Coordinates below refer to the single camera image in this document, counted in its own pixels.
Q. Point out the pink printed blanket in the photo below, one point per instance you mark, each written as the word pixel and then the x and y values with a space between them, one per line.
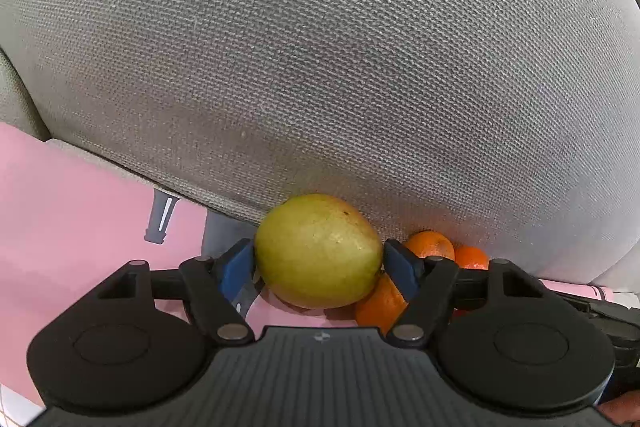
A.
pixel 65 217

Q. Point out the orange tangerine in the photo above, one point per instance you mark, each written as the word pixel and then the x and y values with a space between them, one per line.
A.
pixel 471 257
pixel 432 244
pixel 380 304

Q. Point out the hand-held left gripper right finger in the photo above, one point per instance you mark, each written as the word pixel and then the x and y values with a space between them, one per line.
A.
pixel 400 272

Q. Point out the beige sofa armrest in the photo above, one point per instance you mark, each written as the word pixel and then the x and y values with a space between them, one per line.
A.
pixel 17 102

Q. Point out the person's right hand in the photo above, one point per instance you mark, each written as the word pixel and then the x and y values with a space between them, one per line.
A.
pixel 622 411

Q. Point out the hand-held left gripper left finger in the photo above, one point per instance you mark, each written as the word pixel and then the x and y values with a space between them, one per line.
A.
pixel 237 266

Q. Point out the grey woven sofa cushion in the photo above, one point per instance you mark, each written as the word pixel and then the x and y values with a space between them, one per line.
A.
pixel 330 57

